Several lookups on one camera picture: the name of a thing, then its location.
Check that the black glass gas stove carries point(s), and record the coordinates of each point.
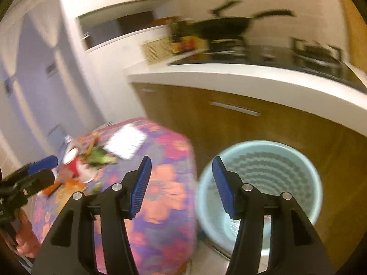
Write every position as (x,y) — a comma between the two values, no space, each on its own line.
(302,56)

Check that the black wok with handle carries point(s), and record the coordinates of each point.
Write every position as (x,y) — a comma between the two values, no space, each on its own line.
(227,27)

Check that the dark vinegar bottle red label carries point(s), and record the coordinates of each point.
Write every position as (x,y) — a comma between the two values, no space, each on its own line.
(183,38)

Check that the orange snack bag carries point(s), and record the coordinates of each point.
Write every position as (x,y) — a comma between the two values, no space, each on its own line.
(61,191)

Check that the red white paper cup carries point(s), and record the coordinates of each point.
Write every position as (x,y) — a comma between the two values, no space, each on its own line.
(82,171)

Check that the green leafy vegetable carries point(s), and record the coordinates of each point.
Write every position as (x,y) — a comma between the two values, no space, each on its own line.
(97,156)

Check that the floral tablecloth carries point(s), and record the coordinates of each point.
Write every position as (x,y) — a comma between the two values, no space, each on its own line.
(163,234)

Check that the white polka dot paper box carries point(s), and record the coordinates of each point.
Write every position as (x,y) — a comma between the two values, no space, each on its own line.
(125,143)

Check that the wooden base cabinets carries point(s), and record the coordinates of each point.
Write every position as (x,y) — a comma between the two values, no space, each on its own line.
(213,121)

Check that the light blue perforated trash basket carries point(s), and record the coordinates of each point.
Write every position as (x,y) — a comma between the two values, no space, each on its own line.
(271,167)

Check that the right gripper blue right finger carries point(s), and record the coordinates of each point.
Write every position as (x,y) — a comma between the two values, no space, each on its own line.
(295,246)

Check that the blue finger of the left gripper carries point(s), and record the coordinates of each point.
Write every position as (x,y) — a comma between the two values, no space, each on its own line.
(48,163)

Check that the beige utensil basket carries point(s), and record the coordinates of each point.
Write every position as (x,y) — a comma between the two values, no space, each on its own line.
(157,51)

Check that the person left hand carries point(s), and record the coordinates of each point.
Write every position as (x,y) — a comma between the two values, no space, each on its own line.
(27,242)

